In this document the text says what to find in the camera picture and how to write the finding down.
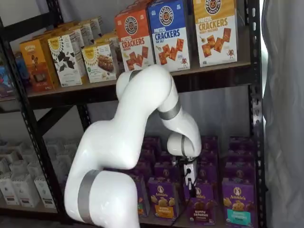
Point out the purple Annie's snack box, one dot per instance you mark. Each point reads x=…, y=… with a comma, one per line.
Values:
x=142, y=172
x=162, y=158
x=241, y=156
x=209, y=156
x=152, y=143
x=166, y=171
x=148, y=156
x=241, y=143
x=210, y=143
x=206, y=174
x=240, y=173

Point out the white pouch with dark label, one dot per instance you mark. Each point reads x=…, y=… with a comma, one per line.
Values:
x=20, y=168
x=9, y=192
x=45, y=193
x=35, y=169
x=25, y=191

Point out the white Sweet Thins box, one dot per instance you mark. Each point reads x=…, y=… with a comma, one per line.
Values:
x=92, y=25
x=78, y=35
x=64, y=61

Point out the blue sea salt pretzel crackers box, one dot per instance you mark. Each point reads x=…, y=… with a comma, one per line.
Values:
x=169, y=38

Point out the Simple Mills almond bar box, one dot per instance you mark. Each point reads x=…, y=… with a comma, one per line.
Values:
x=98, y=64
x=104, y=39

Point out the wooden shelf board with cracker boxes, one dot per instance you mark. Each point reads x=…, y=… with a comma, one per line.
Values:
x=71, y=89

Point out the yellow honey mustard pretzel crackers box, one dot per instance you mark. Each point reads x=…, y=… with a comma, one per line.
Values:
x=215, y=33

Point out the blue and purple snack package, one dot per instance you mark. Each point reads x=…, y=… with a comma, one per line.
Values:
x=6, y=83

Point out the purple Annie's box teal label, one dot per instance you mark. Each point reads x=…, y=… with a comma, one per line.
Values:
x=238, y=202

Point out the orange cheddar pretzel crackers box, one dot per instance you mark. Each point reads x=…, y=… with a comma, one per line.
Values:
x=137, y=6
x=134, y=40

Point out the black metal shelf rack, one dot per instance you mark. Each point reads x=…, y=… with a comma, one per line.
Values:
x=9, y=104
x=255, y=95

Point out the orange snack box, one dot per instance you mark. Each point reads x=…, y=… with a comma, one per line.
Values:
x=35, y=66
x=52, y=31

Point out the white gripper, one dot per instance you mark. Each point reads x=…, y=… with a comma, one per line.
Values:
x=190, y=167

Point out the purple Annie's box yellow label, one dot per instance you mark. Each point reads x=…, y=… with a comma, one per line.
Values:
x=162, y=199

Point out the purple Annie's box green label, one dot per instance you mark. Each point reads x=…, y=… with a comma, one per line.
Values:
x=145, y=197

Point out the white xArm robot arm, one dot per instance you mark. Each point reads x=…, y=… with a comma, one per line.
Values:
x=118, y=133

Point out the purple Annie's box brown patch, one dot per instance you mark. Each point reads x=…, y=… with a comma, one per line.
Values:
x=202, y=209

